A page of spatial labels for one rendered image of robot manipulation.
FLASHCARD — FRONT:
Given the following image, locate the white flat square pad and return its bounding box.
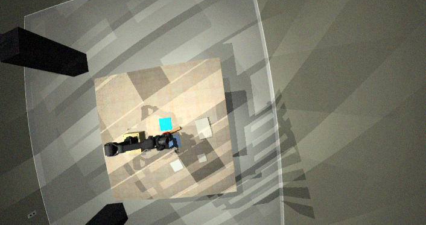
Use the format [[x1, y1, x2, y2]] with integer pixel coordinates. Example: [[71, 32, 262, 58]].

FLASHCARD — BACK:
[[170, 159, 183, 172]]

